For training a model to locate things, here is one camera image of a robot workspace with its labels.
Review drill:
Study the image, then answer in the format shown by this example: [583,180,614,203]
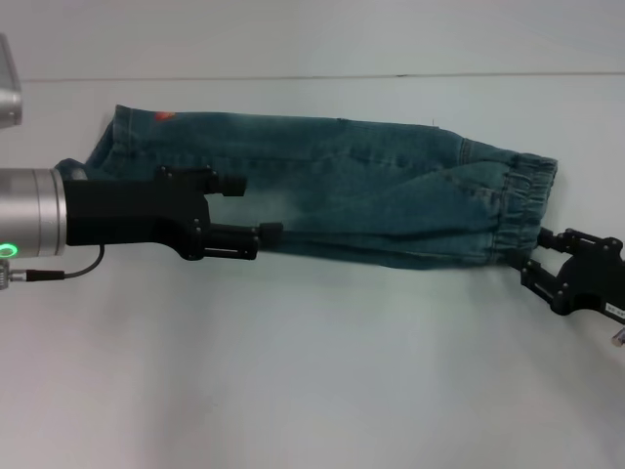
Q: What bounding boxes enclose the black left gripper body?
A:
[62,177,211,261]

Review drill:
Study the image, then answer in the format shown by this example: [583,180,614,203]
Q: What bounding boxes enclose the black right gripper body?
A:
[553,237,625,324]

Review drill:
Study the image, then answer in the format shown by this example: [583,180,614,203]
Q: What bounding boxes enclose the blue denim shorts with print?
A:
[56,104,560,271]

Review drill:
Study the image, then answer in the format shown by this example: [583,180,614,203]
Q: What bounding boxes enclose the thin black cable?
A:
[12,243,106,283]

